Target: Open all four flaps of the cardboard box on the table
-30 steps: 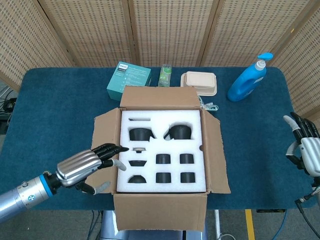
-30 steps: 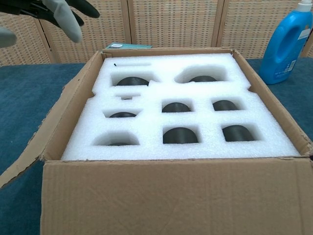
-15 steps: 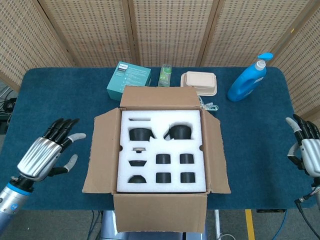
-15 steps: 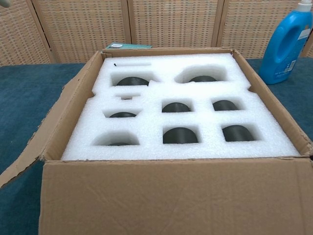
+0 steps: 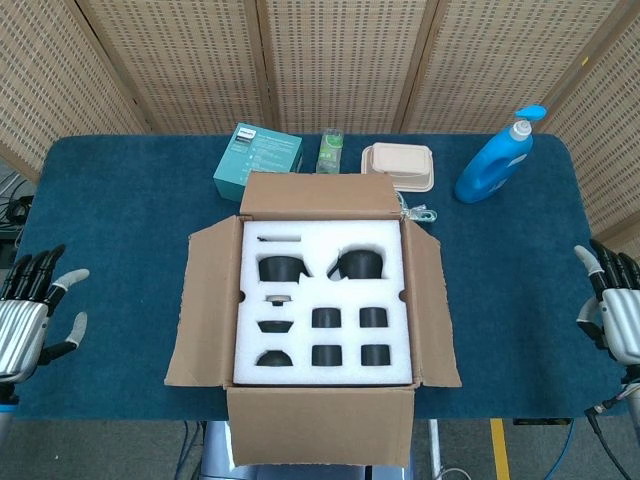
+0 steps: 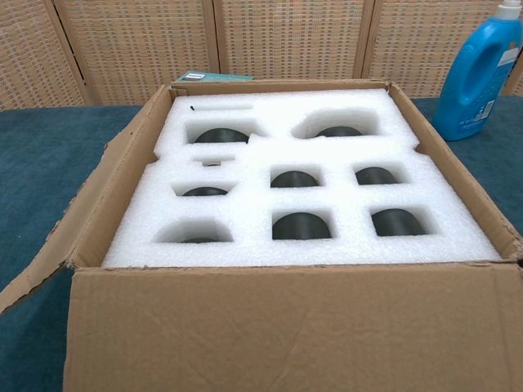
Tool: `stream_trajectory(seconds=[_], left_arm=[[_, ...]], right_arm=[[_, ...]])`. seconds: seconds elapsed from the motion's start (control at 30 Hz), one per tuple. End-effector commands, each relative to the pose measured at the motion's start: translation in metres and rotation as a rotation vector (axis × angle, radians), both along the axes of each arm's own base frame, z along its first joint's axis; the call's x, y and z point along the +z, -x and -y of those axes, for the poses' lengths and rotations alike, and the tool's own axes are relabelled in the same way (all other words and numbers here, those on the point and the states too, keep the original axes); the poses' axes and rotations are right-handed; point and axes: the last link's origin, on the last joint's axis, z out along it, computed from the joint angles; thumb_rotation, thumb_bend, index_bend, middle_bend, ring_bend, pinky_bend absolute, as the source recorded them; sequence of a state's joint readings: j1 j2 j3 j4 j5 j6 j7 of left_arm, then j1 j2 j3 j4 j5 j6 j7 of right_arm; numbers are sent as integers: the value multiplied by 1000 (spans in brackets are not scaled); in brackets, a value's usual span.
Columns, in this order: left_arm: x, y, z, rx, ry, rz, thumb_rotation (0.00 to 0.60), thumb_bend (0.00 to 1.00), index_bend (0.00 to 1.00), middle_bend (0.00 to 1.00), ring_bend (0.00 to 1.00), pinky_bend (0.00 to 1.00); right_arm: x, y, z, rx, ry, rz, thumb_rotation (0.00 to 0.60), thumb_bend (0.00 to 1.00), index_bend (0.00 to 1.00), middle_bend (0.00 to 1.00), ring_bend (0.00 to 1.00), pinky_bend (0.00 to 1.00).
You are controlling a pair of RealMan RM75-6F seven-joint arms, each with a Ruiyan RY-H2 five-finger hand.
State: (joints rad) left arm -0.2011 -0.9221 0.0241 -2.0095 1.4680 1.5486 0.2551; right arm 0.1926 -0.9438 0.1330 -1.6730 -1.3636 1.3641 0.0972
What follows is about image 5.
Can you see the black teapot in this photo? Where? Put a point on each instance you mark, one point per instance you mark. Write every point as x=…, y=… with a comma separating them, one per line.
x=362, y=265

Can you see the teal product box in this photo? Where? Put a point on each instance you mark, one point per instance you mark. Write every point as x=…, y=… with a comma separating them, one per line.
x=250, y=155

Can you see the wicker folding screen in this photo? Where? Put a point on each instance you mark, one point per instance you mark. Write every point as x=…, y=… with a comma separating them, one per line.
x=340, y=60

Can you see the black pitcher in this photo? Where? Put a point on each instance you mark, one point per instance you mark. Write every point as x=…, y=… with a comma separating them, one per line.
x=280, y=267

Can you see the white table leg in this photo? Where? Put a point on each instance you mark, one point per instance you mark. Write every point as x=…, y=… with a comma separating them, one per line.
x=434, y=450

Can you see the black tea cup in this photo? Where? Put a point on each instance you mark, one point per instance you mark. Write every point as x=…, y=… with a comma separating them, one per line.
x=327, y=355
x=326, y=318
x=374, y=317
x=375, y=354

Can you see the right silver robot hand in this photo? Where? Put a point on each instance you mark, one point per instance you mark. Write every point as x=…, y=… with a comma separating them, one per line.
x=622, y=320

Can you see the clear bottle green label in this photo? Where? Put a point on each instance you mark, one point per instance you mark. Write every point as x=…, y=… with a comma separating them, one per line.
x=331, y=150

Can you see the white foam insert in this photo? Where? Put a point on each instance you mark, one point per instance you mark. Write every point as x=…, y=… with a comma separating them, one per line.
x=320, y=292

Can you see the brown cardboard box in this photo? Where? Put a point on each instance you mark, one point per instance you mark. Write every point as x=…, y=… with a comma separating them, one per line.
x=320, y=425

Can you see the blue detergent pump bottle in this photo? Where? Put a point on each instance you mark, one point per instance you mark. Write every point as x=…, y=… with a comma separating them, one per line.
x=492, y=165

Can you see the black domed lid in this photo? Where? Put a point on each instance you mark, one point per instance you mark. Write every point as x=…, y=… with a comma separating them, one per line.
x=274, y=360

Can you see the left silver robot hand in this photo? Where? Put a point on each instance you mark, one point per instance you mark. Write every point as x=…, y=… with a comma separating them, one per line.
x=20, y=330

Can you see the beige lidded food container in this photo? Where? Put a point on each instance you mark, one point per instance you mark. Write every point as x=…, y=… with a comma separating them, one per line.
x=400, y=160

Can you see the black saucer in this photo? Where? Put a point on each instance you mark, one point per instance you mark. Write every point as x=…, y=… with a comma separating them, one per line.
x=276, y=326

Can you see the clear plastic bag packet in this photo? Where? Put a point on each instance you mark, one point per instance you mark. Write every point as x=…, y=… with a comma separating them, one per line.
x=420, y=212

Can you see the small round strainer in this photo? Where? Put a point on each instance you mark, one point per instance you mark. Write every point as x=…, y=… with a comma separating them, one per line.
x=277, y=299

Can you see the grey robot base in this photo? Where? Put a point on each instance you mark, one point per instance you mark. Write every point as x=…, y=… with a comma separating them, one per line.
x=217, y=450

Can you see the thin grey tea tool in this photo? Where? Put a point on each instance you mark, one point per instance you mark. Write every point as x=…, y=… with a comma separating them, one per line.
x=280, y=238

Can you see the blue carpet table cover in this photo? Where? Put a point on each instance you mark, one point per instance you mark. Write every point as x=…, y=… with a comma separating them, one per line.
x=125, y=225

